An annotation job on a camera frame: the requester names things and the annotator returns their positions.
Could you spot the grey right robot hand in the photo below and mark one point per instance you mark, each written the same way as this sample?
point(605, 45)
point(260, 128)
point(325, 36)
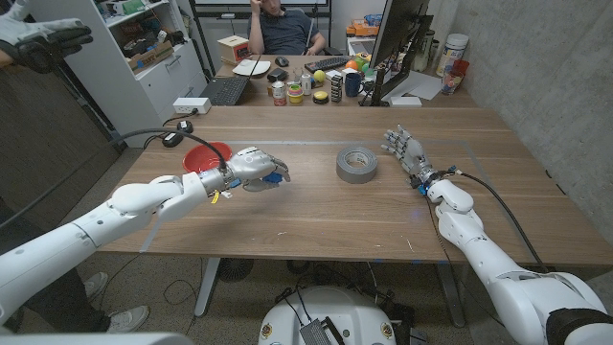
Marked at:
point(413, 154)

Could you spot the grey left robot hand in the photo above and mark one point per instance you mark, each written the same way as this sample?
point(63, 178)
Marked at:
point(251, 163)

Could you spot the blue spiky stress ball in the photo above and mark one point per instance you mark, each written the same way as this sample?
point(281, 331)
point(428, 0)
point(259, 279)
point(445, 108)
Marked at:
point(273, 178)

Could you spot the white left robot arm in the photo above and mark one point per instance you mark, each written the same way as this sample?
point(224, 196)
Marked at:
point(57, 254)

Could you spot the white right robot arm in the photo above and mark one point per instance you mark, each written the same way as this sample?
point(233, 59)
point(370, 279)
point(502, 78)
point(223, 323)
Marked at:
point(479, 254)

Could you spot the red bowl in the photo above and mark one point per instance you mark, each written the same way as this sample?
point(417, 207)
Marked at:
point(201, 158)

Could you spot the orange ball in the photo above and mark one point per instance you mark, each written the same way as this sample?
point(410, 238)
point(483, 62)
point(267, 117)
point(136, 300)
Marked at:
point(351, 65)

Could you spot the yellow tennis ball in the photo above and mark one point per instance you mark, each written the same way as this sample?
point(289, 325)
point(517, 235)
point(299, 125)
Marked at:
point(319, 76)

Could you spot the small white box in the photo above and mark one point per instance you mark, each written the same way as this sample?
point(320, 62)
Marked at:
point(405, 101)

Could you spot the white paper sheets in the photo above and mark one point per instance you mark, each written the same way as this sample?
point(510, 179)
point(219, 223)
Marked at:
point(421, 86)

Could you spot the printed tin can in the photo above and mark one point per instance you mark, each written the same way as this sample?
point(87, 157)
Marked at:
point(279, 93)

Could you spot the black power adapter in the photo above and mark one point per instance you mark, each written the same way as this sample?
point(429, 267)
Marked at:
point(171, 139)
point(184, 126)

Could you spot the black laptop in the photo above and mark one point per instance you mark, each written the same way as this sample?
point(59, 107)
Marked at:
point(225, 91)

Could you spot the printed plastic cup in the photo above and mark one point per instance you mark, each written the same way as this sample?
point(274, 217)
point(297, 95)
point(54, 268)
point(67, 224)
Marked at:
point(450, 82)

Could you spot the white power strip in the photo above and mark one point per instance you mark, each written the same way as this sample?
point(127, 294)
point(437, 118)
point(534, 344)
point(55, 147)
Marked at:
point(191, 105)

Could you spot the blue mug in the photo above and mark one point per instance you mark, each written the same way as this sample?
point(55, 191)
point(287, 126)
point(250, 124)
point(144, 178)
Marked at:
point(353, 85)

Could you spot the black pouch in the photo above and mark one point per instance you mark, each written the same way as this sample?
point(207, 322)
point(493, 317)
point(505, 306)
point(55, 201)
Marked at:
point(277, 75)

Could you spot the white flat disc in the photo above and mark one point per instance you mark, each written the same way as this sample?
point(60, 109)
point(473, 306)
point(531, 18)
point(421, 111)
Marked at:
point(251, 68)

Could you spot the white slim can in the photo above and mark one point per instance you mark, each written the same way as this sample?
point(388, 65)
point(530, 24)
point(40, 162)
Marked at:
point(306, 84)

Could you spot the red cup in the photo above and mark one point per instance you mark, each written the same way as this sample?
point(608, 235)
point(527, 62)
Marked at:
point(460, 67)

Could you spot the black white block stack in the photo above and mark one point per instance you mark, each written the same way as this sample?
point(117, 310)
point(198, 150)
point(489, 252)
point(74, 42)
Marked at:
point(336, 88)

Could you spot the black computer mouse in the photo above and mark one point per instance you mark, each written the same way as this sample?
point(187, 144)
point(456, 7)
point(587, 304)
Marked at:
point(282, 61)

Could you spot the white canister with blue label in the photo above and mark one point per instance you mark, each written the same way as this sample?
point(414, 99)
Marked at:
point(451, 55)

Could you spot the round floor fan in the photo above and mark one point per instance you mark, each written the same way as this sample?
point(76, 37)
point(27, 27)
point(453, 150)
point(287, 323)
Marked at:
point(234, 269)

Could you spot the wooden box with red print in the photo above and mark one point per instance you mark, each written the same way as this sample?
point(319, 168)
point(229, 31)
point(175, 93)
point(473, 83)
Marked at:
point(232, 48)

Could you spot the white shelf cabinet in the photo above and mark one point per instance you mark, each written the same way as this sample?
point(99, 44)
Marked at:
point(158, 91)

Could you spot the black keyboard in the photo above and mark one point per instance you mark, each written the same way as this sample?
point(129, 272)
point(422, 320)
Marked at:
point(328, 63)

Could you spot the black computer monitor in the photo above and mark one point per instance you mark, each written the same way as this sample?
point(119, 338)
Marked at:
point(397, 24)

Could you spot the grey table leg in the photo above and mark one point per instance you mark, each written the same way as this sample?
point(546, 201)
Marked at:
point(208, 287)
point(450, 292)

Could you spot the seated person in dark shirt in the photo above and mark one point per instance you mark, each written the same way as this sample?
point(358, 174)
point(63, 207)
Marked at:
point(285, 33)

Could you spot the orange toy vehicle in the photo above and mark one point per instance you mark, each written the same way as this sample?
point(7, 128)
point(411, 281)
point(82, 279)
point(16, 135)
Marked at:
point(362, 28)

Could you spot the cardboard box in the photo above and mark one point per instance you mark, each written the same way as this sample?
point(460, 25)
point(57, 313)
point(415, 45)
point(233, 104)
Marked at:
point(153, 56)

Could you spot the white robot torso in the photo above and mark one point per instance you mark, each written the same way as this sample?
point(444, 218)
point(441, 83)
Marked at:
point(335, 306)

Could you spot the white sneaker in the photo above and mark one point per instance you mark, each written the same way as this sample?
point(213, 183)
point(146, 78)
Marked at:
point(127, 320)
point(96, 285)

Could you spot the dark trouser leg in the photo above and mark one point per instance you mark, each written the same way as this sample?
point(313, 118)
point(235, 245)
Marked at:
point(67, 302)

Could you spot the black white teleoperation glove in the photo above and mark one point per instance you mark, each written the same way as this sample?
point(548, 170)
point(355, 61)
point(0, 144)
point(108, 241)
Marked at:
point(43, 43)

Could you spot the grey duct tape roll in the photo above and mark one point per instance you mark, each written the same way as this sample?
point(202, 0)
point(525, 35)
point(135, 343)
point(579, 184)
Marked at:
point(354, 176)

